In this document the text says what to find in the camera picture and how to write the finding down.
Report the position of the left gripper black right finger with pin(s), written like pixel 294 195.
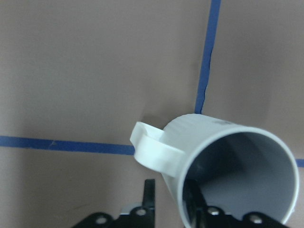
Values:
pixel 195 204

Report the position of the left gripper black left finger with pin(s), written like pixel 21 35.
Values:
pixel 148 202

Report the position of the white plastic mug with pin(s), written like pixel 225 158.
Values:
pixel 238 168

